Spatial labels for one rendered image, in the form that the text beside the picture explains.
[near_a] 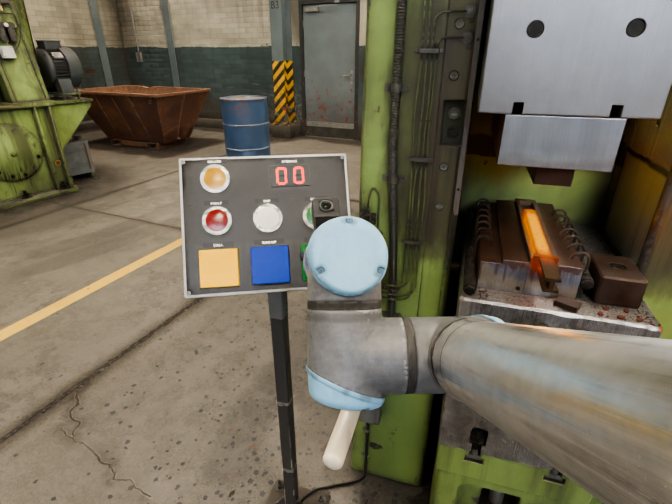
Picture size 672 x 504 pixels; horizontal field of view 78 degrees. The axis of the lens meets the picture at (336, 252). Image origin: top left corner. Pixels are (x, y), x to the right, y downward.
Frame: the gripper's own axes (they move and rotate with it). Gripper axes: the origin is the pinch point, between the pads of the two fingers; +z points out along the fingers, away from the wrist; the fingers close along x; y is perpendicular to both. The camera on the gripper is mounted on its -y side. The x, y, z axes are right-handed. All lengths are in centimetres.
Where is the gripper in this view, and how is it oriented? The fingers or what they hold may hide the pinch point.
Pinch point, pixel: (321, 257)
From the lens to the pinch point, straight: 82.6
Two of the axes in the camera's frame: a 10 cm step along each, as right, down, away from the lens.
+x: 9.9, -0.6, 1.2
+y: 0.7, 9.9, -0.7
